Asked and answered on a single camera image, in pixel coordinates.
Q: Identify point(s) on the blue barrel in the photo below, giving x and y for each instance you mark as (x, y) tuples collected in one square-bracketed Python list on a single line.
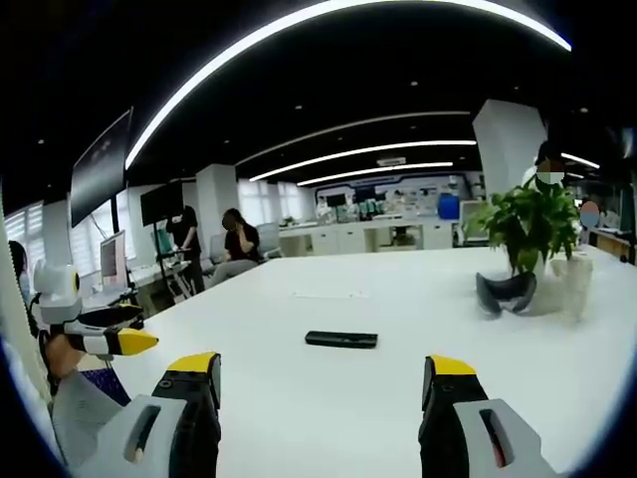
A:
[(448, 206)]

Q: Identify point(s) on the blue patterned mat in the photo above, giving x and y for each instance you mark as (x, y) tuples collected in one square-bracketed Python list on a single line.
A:
[(107, 386)]

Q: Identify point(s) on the long white counter cabinets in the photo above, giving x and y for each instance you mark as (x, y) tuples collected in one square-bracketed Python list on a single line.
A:
[(368, 236)]

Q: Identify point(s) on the white textured vase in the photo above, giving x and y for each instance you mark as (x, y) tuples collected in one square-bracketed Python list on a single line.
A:
[(572, 286)]

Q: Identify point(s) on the black remote control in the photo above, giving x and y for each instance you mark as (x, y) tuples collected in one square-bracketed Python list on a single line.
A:
[(341, 339)]

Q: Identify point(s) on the computer monitor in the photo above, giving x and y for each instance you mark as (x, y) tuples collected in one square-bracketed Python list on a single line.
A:
[(113, 259)]

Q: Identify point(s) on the large hanging black screen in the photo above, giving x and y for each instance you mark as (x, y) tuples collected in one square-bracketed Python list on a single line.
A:
[(99, 169)]

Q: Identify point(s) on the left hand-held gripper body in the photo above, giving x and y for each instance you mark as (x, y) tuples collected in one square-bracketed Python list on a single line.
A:
[(56, 294)]

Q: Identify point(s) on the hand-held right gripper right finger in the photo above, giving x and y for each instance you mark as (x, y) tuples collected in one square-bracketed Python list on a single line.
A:
[(478, 423)]

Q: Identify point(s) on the person's left hand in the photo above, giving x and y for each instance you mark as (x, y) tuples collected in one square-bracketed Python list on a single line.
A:
[(62, 354)]

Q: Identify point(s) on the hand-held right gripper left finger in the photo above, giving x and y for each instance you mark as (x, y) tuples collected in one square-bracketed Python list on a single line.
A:
[(149, 423)]

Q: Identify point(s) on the green potted plant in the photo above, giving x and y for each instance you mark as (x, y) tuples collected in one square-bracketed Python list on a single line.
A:
[(530, 224)]

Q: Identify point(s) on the black curved headset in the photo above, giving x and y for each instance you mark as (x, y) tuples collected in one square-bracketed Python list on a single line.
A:
[(505, 294)]

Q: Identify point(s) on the black screen on stand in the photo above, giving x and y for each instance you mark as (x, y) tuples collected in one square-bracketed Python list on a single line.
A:
[(161, 201)]

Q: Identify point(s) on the long curved ceiling light strip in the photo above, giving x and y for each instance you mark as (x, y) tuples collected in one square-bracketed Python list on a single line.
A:
[(239, 50)]

